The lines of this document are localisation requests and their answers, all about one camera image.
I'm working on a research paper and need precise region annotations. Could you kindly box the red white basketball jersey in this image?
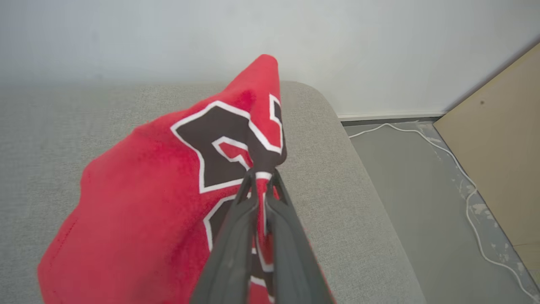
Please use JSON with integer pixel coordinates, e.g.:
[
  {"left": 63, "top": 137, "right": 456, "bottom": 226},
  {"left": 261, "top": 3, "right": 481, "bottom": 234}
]
[{"left": 37, "top": 54, "right": 338, "bottom": 304}]

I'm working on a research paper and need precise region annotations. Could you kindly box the brown board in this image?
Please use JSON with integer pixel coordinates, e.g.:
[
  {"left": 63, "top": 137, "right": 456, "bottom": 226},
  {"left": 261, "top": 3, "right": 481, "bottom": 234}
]
[{"left": 433, "top": 42, "right": 540, "bottom": 271}]

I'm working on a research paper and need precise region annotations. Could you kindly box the grey fabric sofa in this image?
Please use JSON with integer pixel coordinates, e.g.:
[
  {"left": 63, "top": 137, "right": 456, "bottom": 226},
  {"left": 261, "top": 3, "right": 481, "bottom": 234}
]
[{"left": 0, "top": 80, "right": 427, "bottom": 304}]

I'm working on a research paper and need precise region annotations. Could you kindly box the white baseboard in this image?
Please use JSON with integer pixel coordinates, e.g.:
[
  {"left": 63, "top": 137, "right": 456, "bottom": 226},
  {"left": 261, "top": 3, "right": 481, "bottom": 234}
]
[{"left": 337, "top": 111, "right": 448, "bottom": 123}]

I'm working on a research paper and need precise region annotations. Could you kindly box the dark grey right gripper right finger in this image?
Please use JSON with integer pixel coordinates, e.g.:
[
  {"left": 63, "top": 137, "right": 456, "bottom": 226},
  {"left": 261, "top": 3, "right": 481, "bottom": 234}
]
[{"left": 265, "top": 169, "right": 336, "bottom": 304}]

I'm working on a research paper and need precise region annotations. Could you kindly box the white floor cable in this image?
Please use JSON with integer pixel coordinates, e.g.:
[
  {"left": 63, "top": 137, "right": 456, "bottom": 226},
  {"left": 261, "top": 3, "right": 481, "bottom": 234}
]
[{"left": 348, "top": 122, "right": 540, "bottom": 302}]

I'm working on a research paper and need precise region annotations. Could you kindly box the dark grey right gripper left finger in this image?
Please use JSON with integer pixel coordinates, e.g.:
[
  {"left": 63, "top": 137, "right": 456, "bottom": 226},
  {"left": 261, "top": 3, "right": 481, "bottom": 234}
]
[{"left": 190, "top": 169, "right": 260, "bottom": 304}]

